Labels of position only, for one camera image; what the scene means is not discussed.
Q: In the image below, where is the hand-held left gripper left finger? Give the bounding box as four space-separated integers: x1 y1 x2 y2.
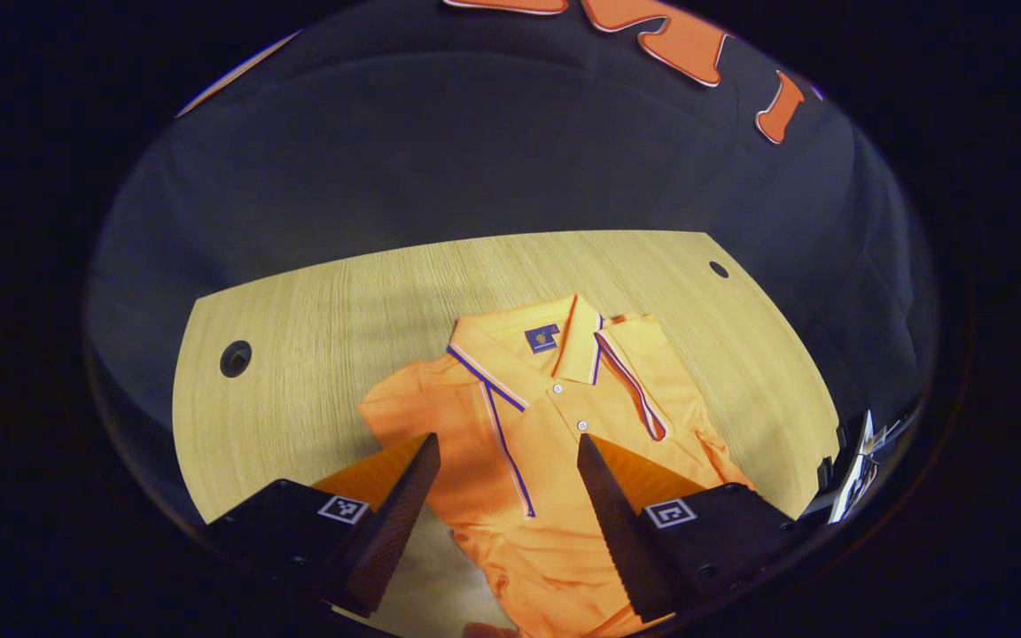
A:
204 432 442 619

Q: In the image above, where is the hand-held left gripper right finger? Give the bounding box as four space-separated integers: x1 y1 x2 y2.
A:
575 432 800 624

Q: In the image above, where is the orange polo T-shirt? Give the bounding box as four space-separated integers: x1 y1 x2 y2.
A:
358 292 755 638

